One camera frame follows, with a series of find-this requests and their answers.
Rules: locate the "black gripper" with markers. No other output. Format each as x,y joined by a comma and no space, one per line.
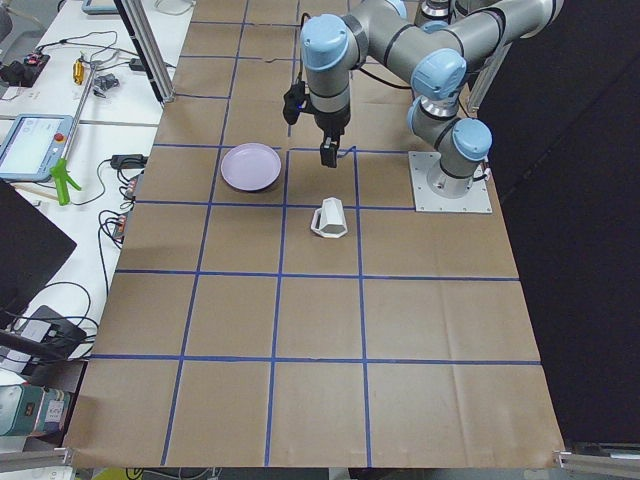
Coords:
330,124

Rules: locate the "white angular cup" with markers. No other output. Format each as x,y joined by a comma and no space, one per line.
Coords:
329,220

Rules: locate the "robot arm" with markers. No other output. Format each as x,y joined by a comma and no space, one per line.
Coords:
433,61
435,10

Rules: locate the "lilac plate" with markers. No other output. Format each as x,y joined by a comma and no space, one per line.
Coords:
251,167

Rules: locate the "small circuit board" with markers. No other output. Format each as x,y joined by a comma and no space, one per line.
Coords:
131,188

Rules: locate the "black power adapter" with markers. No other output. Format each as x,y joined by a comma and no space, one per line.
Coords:
128,161

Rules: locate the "yellow tool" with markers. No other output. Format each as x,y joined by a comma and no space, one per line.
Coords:
78,72

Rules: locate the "teach pendant tablet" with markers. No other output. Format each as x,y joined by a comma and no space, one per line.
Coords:
33,145

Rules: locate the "black monitor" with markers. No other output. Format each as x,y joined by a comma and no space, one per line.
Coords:
33,249

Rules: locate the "black device on desk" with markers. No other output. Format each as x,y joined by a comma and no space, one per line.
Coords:
54,336

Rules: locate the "green tin box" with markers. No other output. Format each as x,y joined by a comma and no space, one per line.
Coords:
29,410

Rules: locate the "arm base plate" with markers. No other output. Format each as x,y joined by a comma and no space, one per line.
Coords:
434,191

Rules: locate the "aluminium frame post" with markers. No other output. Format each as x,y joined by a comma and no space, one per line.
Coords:
140,32

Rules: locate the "green-handled reacher stick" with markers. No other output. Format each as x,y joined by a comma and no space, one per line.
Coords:
59,172

